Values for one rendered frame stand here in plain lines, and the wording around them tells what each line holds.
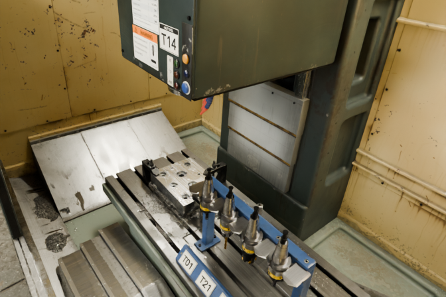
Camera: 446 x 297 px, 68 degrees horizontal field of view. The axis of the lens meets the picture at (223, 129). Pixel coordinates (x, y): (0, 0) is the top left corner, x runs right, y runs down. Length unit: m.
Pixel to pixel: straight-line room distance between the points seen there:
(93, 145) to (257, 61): 1.50
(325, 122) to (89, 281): 1.18
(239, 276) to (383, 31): 1.17
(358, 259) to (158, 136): 1.45
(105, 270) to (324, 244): 1.12
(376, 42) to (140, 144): 1.54
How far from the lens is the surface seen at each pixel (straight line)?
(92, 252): 1.70
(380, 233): 2.01
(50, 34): 2.10
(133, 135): 2.34
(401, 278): 2.00
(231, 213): 1.07
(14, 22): 2.05
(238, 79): 0.97
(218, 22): 0.87
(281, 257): 0.96
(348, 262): 1.95
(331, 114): 1.44
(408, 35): 1.63
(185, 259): 1.33
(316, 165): 1.56
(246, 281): 1.34
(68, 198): 2.08
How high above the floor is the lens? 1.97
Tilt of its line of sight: 29 degrees down
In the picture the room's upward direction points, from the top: 4 degrees clockwise
